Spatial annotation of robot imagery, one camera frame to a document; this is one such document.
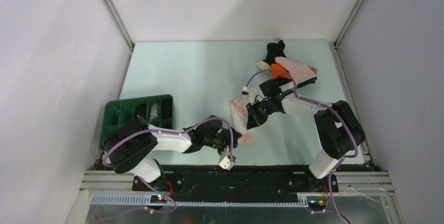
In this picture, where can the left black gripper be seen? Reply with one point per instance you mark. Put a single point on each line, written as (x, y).
(227, 142)

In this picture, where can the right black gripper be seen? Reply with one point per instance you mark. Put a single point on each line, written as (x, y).
(254, 120)

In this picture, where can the white pink-trimmed underwear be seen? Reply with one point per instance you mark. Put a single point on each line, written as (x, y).
(240, 117)

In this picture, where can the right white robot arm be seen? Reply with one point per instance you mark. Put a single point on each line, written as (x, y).
(339, 131)

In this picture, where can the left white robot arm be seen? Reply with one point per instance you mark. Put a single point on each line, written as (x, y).
(129, 149)

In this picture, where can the black white striped underwear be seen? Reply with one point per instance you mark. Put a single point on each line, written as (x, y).
(285, 84)

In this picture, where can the orange underwear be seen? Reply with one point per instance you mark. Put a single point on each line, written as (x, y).
(277, 71)

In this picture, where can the cream underwear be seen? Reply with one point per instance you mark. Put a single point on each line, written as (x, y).
(263, 66)

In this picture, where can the light pink underwear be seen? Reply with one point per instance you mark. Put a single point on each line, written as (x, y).
(301, 73)

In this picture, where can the rolled white underwear in tray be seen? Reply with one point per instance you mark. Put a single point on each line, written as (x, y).
(155, 112)

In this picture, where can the green divided storage tray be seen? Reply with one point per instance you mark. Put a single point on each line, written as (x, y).
(119, 112)

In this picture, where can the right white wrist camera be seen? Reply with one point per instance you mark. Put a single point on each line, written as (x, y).
(251, 93)

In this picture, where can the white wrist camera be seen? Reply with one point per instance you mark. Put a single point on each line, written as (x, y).
(224, 160)
(251, 93)

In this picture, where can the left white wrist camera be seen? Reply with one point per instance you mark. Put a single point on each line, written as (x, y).
(224, 160)

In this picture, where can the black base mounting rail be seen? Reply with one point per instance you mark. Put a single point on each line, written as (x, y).
(281, 183)

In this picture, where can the right aluminium frame post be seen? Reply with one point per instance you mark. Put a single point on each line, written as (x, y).
(348, 23)

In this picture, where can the aluminium frame post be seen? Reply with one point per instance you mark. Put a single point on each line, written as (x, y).
(348, 23)
(119, 23)

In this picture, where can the left aluminium frame post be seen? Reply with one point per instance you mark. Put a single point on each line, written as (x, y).
(119, 23)

